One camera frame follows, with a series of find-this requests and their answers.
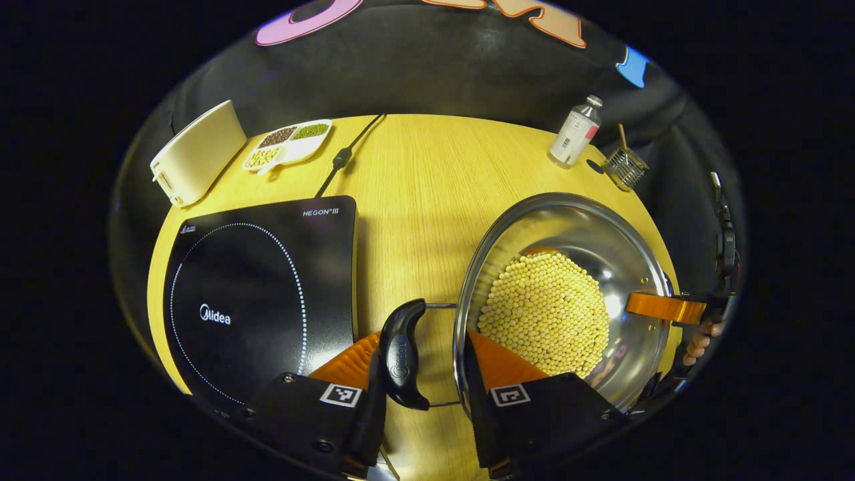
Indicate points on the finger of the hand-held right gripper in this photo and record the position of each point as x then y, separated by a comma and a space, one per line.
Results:
661, 307

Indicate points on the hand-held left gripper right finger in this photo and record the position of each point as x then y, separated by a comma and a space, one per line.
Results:
554, 414

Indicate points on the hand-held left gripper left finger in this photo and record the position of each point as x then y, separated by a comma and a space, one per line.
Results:
300, 414

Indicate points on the black induction cooktop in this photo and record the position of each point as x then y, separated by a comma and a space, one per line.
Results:
260, 287

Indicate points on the heap of yellow soybeans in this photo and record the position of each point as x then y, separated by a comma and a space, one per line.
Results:
548, 314

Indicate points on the small clear glass holder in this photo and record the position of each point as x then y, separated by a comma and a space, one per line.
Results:
626, 170

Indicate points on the brown wooden stick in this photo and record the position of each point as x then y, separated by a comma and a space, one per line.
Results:
622, 137

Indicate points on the small black round disc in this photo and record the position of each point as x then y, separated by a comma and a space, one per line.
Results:
594, 166

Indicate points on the small clear bottle white label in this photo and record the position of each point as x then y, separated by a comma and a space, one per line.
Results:
574, 133

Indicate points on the heap of pale yellow beans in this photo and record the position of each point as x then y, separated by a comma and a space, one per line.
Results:
264, 157

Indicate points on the white divided dish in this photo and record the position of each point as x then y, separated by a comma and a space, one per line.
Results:
297, 148

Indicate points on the heap of dark red beans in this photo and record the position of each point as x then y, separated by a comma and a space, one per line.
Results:
277, 137

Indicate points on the white toaster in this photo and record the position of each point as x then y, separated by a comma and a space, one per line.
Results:
200, 153

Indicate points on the heap of green mung beans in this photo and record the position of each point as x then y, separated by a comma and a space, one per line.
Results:
310, 131

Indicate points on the black backdrop cloth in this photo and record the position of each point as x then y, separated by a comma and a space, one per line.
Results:
434, 73

